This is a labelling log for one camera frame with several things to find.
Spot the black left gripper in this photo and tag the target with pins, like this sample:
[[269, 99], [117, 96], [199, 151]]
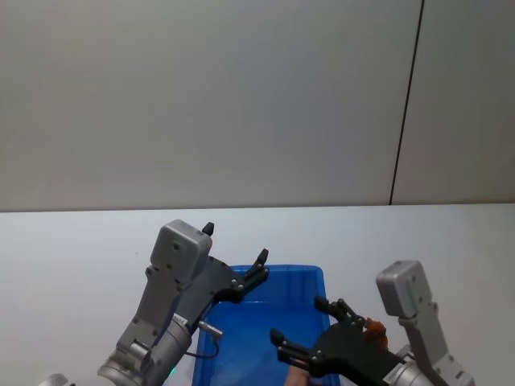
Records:
[[211, 281]]

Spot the blue plastic bin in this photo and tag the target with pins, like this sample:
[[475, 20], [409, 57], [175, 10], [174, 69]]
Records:
[[249, 329]]

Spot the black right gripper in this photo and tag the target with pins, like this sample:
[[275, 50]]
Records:
[[350, 350]]

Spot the small orange brown object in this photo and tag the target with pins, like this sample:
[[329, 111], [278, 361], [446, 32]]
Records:
[[376, 327]]

